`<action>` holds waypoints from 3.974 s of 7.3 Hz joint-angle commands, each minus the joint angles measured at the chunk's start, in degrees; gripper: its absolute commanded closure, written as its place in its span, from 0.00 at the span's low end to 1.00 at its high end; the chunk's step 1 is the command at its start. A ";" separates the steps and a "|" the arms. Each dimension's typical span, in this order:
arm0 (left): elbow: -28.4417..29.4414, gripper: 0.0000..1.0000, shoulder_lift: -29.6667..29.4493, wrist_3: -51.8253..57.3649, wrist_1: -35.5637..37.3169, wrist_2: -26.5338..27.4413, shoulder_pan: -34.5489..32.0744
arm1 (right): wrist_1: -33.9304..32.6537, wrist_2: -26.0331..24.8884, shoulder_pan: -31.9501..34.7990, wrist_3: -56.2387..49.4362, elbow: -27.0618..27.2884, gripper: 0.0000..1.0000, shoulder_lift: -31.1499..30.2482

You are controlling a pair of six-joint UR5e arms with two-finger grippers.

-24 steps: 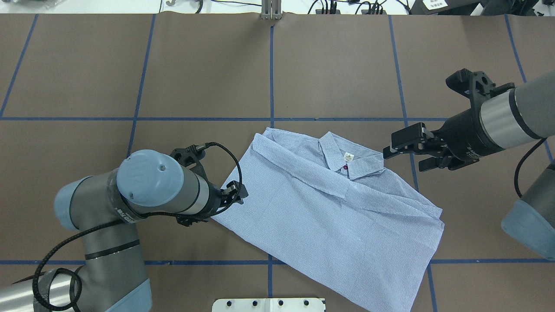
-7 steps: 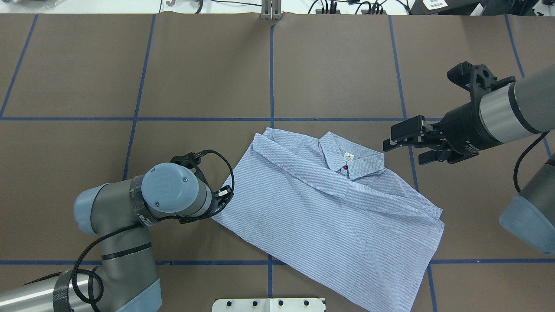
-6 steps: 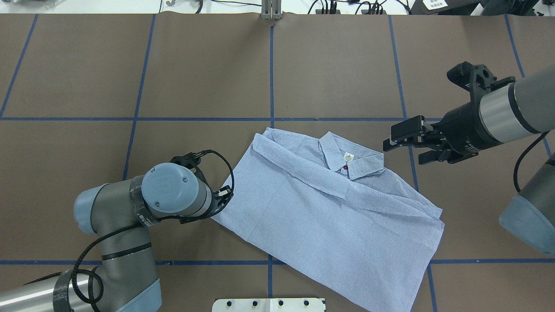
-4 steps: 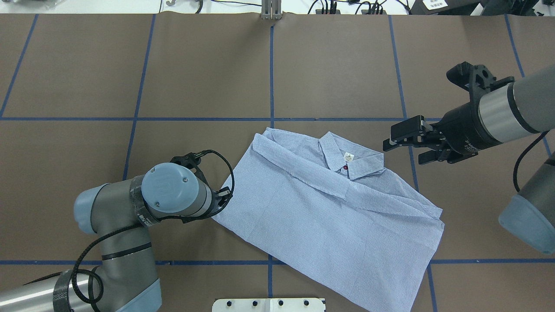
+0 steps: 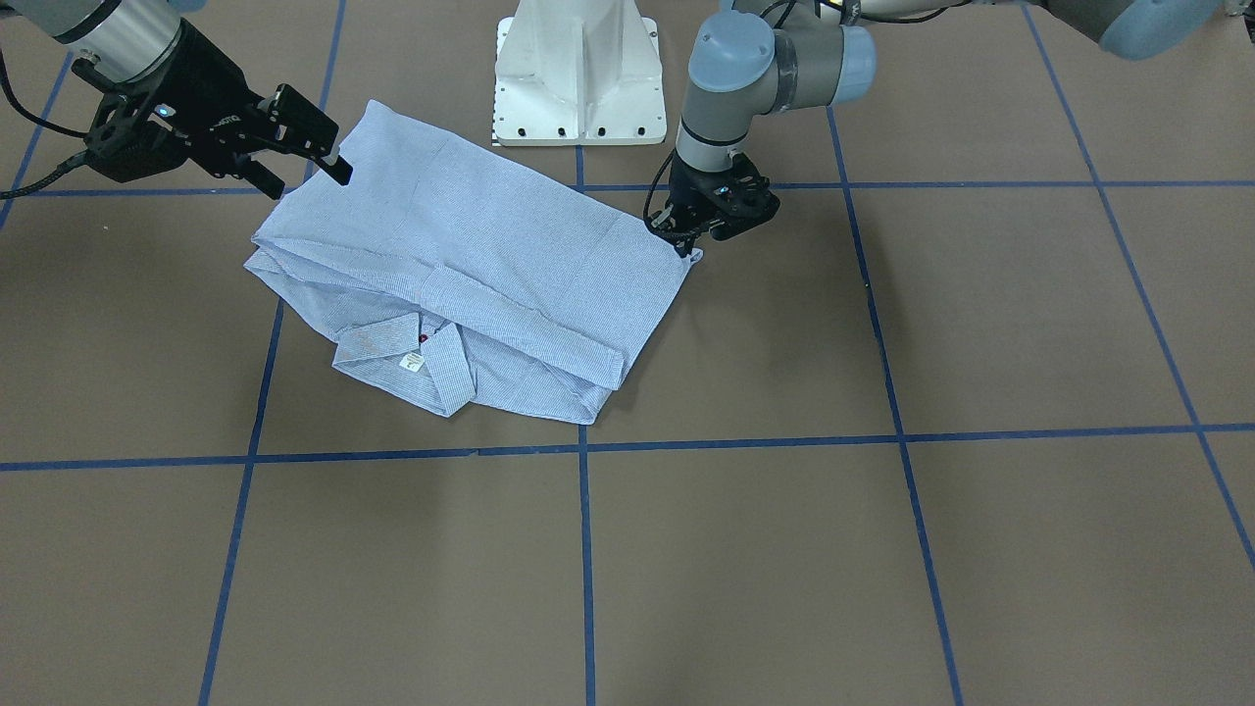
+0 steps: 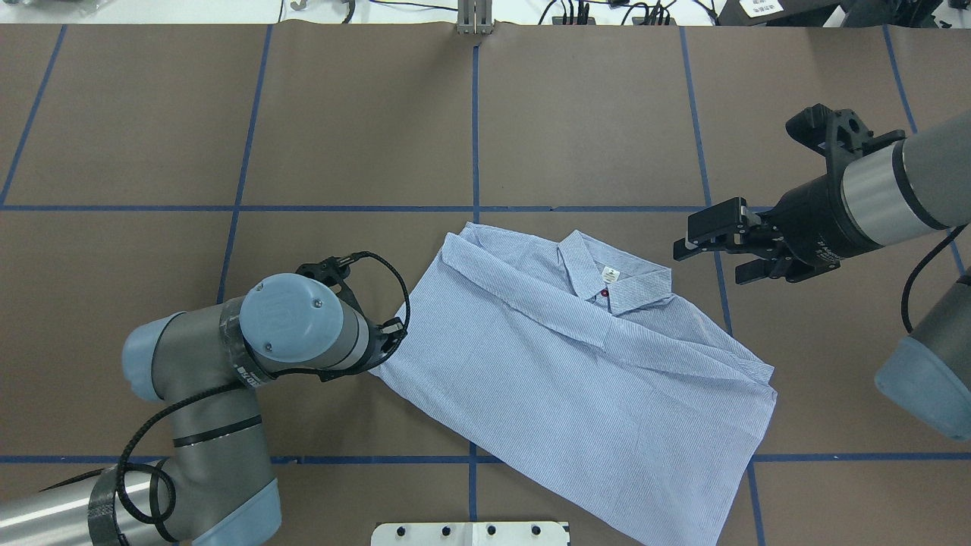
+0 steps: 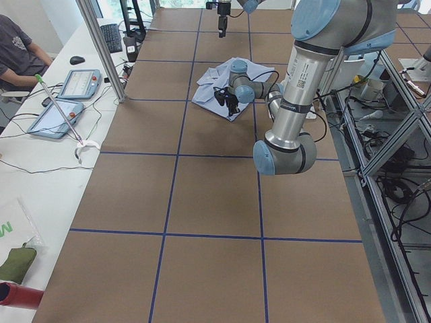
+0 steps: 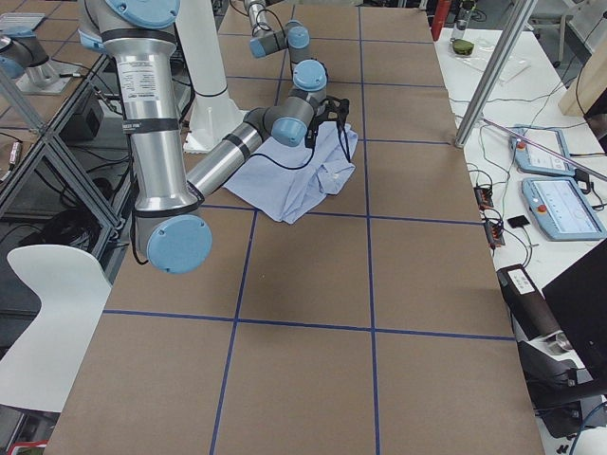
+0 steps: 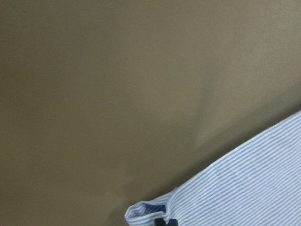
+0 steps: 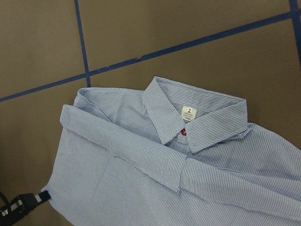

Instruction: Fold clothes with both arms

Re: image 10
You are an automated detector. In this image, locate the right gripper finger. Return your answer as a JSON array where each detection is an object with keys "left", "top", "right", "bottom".
[{"left": 0, "top": 192, "right": 51, "bottom": 218}]

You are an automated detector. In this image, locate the light blue striped shirt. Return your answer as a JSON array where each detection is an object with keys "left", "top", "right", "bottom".
[{"left": 45, "top": 77, "right": 301, "bottom": 226}]

